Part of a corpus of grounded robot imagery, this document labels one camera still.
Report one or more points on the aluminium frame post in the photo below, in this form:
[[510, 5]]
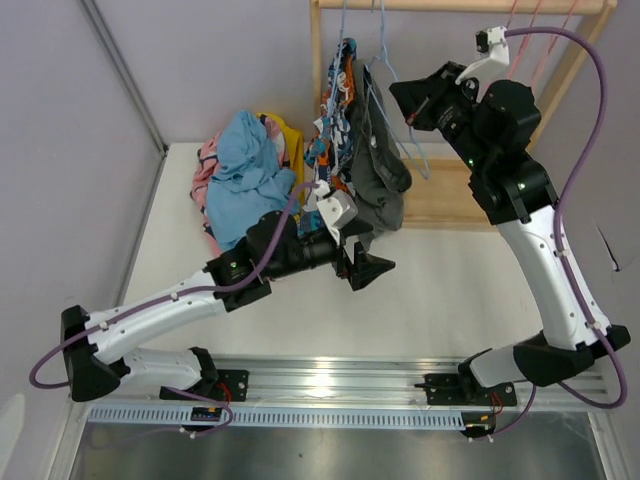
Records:
[[118, 63]]

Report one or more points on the white slotted cable duct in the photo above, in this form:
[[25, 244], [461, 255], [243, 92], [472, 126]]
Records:
[[290, 417]]

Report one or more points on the yellow shorts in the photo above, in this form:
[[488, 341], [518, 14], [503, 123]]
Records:
[[289, 143]]

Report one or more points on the wooden clothes rack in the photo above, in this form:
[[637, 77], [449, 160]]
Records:
[[444, 201]]

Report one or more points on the light blue shorts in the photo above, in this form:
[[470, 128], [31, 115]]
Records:
[[251, 178]]

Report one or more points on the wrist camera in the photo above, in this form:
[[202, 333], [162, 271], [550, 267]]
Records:
[[336, 208], [493, 56]]

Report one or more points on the aluminium mounting rail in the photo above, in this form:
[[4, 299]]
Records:
[[338, 381]]

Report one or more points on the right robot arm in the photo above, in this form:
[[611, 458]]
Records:
[[490, 133]]

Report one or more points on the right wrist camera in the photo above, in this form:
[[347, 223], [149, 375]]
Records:
[[493, 56]]

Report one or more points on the multicolour patterned shorts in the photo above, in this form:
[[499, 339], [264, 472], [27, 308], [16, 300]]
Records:
[[330, 130]]

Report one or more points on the pink shark print shorts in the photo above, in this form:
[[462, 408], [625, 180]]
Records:
[[208, 164]]

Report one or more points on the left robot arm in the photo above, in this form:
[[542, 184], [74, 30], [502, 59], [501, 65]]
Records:
[[103, 351]]

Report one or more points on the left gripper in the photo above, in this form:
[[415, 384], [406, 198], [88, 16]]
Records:
[[364, 266]]

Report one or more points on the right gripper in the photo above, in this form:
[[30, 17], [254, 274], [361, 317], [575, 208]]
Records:
[[414, 96]]

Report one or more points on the grey shorts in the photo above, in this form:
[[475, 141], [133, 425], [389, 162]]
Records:
[[379, 176]]

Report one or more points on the pink hanger of shark shorts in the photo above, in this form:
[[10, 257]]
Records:
[[526, 37]]

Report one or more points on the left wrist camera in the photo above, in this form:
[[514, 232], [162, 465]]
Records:
[[336, 208]]

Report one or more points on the pink hanger of yellow shorts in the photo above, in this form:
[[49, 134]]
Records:
[[540, 67]]

